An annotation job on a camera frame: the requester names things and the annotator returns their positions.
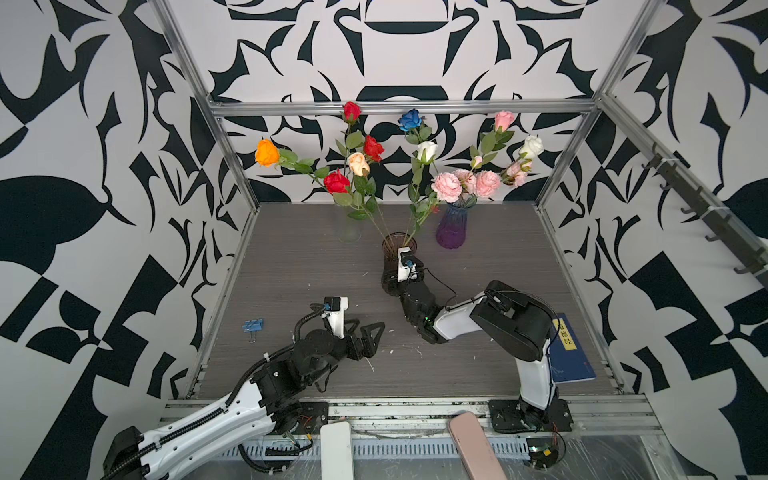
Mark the dark maroon glass vase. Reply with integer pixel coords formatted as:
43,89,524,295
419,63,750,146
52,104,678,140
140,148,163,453
381,232,423,289

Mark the purple blue glass vase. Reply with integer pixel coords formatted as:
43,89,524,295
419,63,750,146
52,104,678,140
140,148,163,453
435,194,477,250

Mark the pink peony flower spray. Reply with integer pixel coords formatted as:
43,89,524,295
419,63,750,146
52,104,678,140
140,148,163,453
474,158,532,199

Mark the small white artificial rose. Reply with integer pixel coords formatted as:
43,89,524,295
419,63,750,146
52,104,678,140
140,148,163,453
407,141,438,238

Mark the large red artificial rose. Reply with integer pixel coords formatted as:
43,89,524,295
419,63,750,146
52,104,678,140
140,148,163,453
347,136,384,199

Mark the blue artificial rose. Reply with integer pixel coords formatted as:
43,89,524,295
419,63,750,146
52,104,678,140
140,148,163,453
398,109,432,145

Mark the pink artificial rose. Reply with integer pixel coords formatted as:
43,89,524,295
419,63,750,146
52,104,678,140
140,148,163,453
469,111,516,173

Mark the orange artificial rose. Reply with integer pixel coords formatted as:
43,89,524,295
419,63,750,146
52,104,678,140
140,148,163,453
254,139,331,195

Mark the small red artificial rose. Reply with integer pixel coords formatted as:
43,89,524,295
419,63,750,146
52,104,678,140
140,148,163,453
336,101,365,176

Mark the clear glass vase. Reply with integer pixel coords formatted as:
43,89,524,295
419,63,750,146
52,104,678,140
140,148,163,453
333,186,362,243

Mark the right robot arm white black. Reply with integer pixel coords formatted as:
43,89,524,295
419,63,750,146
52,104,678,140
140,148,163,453
382,266,558,431

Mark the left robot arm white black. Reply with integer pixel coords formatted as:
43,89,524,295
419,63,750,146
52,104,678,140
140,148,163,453
102,297,385,479

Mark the blue binder clip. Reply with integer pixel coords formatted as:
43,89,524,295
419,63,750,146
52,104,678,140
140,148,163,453
242,318,264,343

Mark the white phone-like device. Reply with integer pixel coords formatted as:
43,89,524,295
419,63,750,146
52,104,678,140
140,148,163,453
320,421,355,480

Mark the blue book yellow label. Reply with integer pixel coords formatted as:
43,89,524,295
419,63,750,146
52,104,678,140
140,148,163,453
549,313,596,385

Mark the pink phone-like device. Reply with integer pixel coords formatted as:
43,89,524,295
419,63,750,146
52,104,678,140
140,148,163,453
448,412,507,480

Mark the small circuit board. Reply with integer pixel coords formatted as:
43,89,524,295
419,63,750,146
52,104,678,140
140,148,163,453
524,432,567,471

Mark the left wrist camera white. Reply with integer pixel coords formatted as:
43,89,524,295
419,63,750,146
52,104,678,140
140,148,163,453
323,296,349,339

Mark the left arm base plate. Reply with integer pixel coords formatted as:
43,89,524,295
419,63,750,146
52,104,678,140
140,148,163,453
287,401,330,435

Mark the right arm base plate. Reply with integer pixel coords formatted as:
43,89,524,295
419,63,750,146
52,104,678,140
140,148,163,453
488,397,573,434

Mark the grey hook rack rail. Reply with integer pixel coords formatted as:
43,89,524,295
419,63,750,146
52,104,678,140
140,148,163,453
641,142,768,283

